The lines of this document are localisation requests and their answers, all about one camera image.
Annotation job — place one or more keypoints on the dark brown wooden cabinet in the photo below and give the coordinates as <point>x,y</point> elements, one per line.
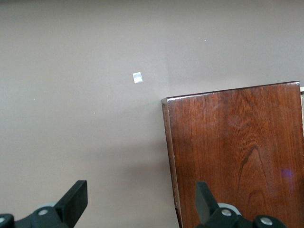
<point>237,142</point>

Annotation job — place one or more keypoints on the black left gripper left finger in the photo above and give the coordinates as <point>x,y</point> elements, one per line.
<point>71,204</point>

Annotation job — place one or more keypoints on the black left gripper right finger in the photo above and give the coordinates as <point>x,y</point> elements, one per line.
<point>206,206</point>

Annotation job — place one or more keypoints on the small tape patch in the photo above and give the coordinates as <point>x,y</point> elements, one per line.
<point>137,77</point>

